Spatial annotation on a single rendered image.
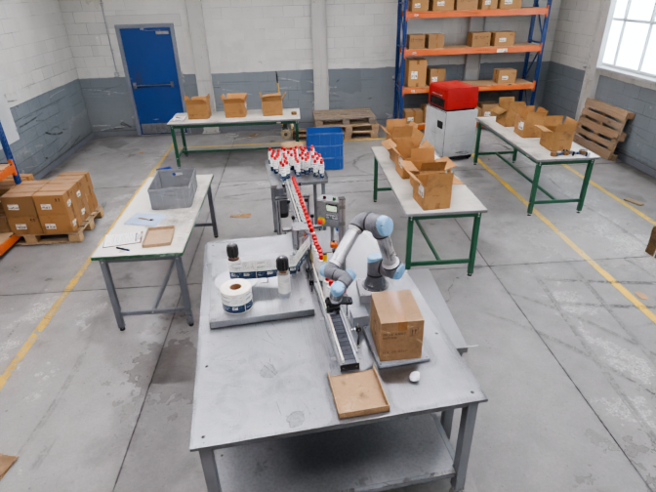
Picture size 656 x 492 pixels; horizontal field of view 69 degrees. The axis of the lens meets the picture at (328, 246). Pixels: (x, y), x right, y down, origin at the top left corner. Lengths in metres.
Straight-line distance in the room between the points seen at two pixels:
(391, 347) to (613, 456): 1.75
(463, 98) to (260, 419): 6.83
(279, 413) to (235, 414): 0.22
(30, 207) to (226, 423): 4.66
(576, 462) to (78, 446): 3.30
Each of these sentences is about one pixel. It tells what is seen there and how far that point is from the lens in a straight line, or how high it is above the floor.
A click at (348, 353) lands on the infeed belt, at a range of 2.78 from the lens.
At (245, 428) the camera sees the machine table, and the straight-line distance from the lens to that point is 2.53.
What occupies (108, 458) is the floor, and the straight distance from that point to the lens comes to 3.76.
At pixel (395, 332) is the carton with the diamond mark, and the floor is 1.05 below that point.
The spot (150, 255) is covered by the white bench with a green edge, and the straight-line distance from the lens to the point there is 4.23.
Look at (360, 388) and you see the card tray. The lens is 2.66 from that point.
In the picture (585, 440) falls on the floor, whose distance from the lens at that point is 3.86.
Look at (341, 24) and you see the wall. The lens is 10.52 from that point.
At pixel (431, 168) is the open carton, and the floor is 1.06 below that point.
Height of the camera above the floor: 2.72
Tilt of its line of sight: 29 degrees down
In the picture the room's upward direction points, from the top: 2 degrees counter-clockwise
